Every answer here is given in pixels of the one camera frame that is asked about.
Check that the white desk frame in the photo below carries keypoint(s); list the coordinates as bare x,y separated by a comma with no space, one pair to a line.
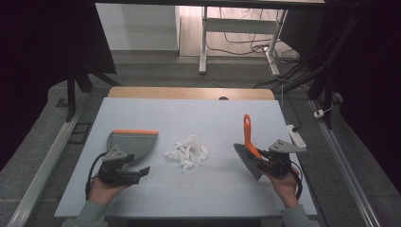
236,26

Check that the black floor plate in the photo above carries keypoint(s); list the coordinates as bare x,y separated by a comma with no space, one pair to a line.
79,133

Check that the person's left hand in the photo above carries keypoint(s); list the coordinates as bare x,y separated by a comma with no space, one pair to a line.
102,190

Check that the black tripod stand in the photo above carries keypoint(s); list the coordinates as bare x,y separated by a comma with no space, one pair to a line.
77,82
324,75

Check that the aluminium floor rail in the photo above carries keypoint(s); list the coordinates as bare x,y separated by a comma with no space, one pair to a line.
346,170
44,164

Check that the pile of white paper scraps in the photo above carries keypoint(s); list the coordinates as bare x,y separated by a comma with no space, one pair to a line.
188,152

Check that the black curtain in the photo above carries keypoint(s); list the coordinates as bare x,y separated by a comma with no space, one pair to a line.
44,63
372,78

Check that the person's right hand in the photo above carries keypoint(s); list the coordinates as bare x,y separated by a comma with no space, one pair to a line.
283,187

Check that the small white adapter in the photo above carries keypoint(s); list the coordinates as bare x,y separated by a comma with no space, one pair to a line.
319,113

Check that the wooden table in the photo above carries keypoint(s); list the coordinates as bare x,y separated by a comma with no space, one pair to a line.
189,93

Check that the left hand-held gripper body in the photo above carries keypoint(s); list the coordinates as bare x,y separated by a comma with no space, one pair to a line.
114,175

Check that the pale blue foam board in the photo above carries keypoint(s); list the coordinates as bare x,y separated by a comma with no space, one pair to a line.
195,189

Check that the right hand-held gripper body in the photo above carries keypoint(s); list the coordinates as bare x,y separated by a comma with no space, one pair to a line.
279,162

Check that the white power strip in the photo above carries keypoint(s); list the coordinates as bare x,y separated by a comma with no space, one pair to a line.
297,137

